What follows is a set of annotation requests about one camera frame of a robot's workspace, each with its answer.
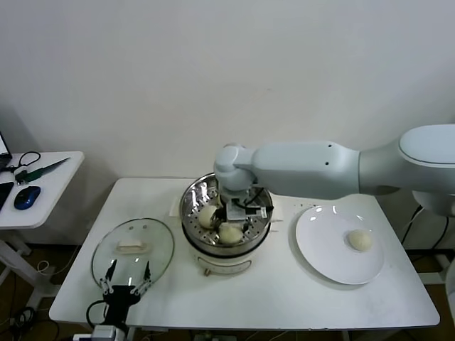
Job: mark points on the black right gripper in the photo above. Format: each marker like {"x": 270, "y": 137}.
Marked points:
{"x": 222, "y": 215}

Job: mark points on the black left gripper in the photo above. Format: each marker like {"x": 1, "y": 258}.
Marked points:
{"x": 117, "y": 298}

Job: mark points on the white steamed baozi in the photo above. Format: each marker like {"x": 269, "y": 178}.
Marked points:
{"x": 359, "y": 240}
{"x": 229, "y": 234}
{"x": 205, "y": 218}

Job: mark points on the round glass pot lid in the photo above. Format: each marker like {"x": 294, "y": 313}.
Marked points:
{"x": 160, "y": 245}

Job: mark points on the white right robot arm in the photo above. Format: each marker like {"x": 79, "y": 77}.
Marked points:
{"x": 302, "y": 167}

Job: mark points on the perforated steel steamer basket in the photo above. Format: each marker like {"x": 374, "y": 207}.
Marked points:
{"x": 192, "y": 199}

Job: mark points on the cream electric cooking pot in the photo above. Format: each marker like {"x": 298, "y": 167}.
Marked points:
{"x": 227, "y": 263}

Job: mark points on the round white plate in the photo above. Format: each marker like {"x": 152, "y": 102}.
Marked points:
{"x": 320, "y": 241}

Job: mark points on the white side table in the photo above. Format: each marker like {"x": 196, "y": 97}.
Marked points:
{"x": 53, "y": 192}

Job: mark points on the blue computer mouse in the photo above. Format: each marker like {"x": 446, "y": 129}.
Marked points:
{"x": 27, "y": 197}

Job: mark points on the black smartphone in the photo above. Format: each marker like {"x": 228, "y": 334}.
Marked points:
{"x": 4, "y": 193}

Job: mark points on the black laptop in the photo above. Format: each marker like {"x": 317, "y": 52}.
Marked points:
{"x": 3, "y": 145}

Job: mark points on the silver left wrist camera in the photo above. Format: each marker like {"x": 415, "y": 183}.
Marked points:
{"x": 103, "y": 333}

